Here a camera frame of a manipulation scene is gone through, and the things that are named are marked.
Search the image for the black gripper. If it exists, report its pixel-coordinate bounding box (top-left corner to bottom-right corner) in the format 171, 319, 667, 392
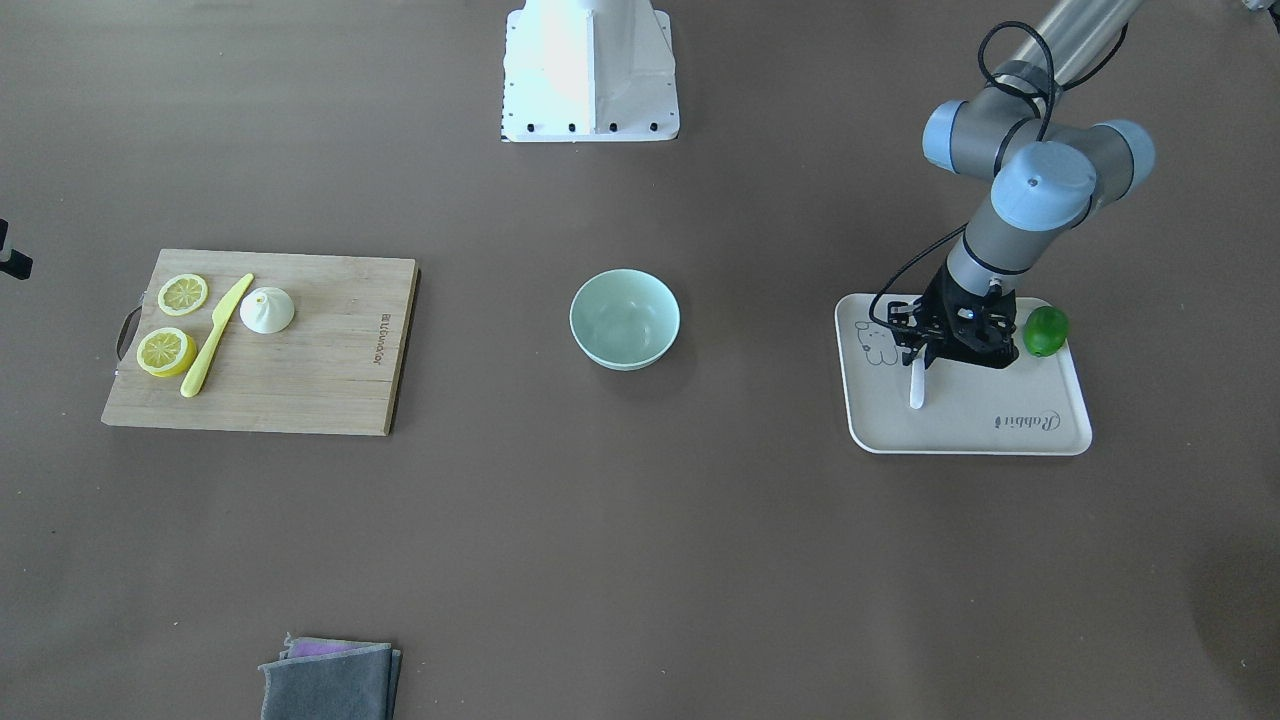
887, 263, 1021, 369

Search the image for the white steamed bun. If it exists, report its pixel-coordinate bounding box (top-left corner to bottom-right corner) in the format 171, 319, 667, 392
238, 287, 296, 334

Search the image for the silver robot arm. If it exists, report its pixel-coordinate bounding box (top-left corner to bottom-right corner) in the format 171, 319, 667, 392
868, 1, 1156, 369

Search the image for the light green bowl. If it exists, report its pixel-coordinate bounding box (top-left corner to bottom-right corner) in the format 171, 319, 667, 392
570, 268, 682, 372

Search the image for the green lime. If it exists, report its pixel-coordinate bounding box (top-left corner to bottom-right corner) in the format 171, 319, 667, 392
1021, 305, 1070, 357

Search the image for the white rectangular tray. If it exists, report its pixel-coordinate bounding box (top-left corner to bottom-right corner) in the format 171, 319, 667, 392
835, 293, 1093, 456

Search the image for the grey folded cloth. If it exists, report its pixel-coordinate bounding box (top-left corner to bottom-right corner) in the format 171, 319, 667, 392
259, 634, 402, 719

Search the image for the bamboo cutting board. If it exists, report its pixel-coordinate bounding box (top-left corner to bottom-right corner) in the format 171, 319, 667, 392
101, 249, 419, 436

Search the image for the yellow plastic knife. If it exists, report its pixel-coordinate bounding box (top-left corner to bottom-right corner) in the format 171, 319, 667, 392
180, 273, 255, 398

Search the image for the upper lemon half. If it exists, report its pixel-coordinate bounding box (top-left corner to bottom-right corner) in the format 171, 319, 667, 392
156, 273, 210, 316

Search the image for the lemon half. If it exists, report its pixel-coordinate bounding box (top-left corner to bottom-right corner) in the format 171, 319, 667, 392
156, 273, 210, 316
134, 325, 198, 378

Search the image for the lower lemon half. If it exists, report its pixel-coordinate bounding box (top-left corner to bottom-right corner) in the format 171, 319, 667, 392
134, 325, 198, 378

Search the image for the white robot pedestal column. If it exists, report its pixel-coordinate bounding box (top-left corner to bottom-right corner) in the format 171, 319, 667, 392
500, 1, 681, 143

